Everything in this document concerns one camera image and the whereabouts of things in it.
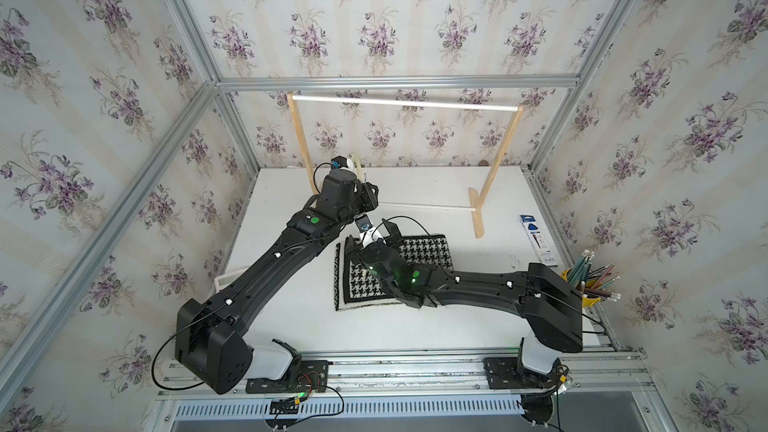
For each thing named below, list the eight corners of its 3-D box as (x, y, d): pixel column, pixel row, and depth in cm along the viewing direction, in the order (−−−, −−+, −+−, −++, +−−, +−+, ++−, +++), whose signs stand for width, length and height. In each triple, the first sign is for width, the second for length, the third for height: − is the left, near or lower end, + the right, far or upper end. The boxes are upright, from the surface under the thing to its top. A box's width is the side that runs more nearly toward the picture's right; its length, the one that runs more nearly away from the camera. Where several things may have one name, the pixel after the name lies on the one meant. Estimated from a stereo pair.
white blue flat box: (542, 267, 95) (545, 264, 93) (520, 218, 108) (522, 214, 106) (555, 266, 95) (558, 263, 93) (531, 217, 108) (533, 213, 106)
